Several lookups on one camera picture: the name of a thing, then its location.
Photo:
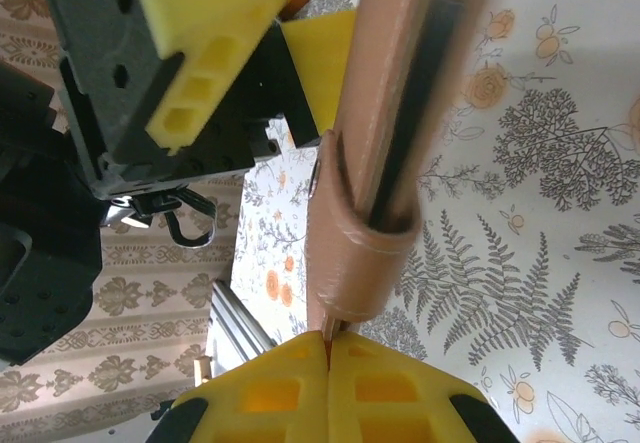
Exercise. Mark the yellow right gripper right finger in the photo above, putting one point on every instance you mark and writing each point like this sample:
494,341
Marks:
390,398

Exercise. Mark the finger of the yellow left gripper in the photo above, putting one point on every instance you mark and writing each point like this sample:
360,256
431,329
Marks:
322,63
210,3

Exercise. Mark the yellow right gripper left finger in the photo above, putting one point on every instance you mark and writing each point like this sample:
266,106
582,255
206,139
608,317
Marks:
280,398

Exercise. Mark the floral tablecloth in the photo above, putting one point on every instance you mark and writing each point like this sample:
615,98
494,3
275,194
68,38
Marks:
550,213

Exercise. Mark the aluminium table side rail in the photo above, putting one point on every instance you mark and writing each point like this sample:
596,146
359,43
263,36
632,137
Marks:
240,323

